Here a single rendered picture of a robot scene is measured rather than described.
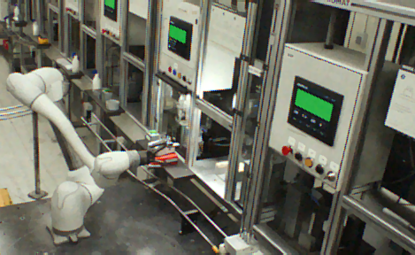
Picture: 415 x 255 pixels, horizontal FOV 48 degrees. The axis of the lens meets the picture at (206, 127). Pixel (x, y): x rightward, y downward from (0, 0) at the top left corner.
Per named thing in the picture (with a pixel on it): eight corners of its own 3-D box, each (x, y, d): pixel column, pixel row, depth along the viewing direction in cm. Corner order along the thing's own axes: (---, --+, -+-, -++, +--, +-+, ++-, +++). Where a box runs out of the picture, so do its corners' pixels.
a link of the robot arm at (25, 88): (35, 94, 219) (52, 86, 231) (5, 69, 219) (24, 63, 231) (25, 114, 225) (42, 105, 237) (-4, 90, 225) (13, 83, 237)
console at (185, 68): (155, 71, 291) (160, -6, 274) (195, 68, 305) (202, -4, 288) (188, 92, 258) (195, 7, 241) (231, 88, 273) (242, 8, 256)
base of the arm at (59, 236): (57, 250, 230) (57, 241, 228) (45, 226, 247) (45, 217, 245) (93, 241, 240) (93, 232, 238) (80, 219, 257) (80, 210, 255)
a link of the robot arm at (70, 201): (44, 227, 237) (43, 189, 229) (65, 209, 254) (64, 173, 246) (73, 235, 234) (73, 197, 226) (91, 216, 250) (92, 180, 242)
